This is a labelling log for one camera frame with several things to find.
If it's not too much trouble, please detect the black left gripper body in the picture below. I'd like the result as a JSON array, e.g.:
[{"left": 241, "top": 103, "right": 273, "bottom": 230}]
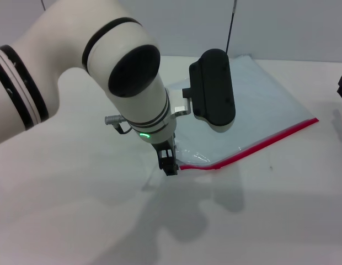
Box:
[{"left": 151, "top": 134, "right": 178, "bottom": 160}]

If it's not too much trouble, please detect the clear red-zipper document bag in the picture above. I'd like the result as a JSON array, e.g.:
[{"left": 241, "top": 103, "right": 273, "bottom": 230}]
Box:
[{"left": 162, "top": 54, "right": 319, "bottom": 172}]

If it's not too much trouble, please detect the thin dark vertical rod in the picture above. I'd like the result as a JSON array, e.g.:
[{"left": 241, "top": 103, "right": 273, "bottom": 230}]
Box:
[{"left": 225, "top": 0, "right": 238, "bottom": 55}]

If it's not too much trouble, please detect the silver camera mounting bracket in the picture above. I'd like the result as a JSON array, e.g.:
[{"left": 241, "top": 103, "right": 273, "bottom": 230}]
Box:
[{"left": 167, "top": 87, "right": 192, "bottom": 116}]

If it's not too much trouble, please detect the silver cable connector plug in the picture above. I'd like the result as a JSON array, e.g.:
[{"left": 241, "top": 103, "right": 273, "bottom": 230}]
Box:
[{"left": 104, "top": 115, "right": 133, "bottom": 135}]

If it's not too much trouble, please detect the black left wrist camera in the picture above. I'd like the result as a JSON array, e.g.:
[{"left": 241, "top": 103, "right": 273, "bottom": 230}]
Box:
[{"left": 181, "top": 49, "right": 237, "bottom": 134}]

